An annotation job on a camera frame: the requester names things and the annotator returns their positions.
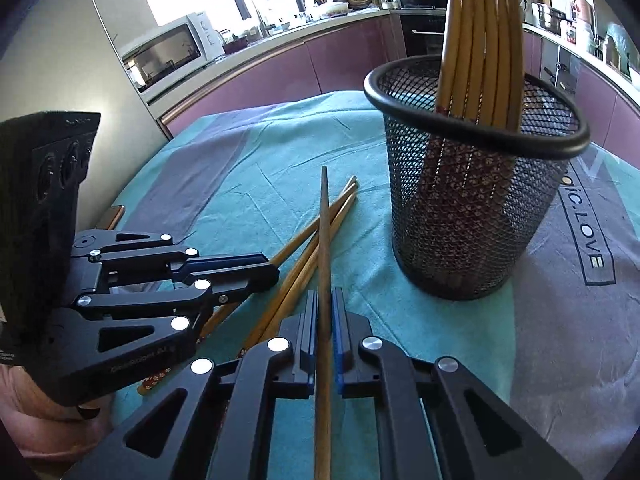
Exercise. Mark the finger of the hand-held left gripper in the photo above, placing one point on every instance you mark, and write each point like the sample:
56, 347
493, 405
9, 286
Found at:
235, 267
150, 297

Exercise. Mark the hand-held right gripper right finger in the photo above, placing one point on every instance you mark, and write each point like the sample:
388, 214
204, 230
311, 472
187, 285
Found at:
343, 342

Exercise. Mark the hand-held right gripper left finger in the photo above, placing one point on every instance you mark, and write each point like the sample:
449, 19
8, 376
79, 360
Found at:
307, 332

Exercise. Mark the black mesh utensil holder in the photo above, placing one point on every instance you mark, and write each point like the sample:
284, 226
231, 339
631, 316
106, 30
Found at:
460, 220

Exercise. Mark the bunch of wooden chopsticks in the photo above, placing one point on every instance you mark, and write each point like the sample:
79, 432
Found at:
475, 50

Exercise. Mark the person's left hand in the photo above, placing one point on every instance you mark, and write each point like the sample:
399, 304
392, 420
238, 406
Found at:
40, 425

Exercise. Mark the teal and purple tablecloth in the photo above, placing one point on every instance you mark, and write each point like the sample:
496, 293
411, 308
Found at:
250, 185

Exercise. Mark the grey refrigerator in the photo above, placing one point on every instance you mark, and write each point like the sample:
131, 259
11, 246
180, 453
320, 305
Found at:
60, 60

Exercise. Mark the white microwave oven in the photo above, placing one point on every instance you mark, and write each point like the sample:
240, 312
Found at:
170, 52

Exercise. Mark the purple kitchen base cabinets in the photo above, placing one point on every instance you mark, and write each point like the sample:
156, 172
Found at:
300, 65
595, 95

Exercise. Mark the steel kitchen faucet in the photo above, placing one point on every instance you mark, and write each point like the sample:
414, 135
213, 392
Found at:
261, 5

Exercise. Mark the white casserole pot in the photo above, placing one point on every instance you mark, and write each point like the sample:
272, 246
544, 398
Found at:
330, 8

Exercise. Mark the built-in black oven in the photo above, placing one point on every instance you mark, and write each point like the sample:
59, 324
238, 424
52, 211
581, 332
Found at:
422, 35

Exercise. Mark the steel stock pot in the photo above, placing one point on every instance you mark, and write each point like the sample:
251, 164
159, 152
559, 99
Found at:
548, 16

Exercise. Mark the mint green appliance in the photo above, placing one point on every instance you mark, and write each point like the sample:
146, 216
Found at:
620, 47

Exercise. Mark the pink kettle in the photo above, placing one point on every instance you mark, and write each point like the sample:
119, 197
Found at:
583, 9

